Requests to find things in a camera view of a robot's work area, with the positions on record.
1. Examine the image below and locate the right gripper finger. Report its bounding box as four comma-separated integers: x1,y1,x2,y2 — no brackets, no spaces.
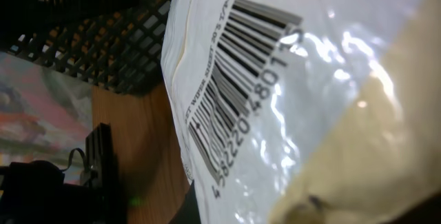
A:
169,181,201,224

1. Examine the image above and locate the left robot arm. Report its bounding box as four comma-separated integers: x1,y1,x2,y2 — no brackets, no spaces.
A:
1,123,127,224

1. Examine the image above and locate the grey plastic mesh basket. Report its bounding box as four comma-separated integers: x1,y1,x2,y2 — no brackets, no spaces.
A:
1,0,171,96

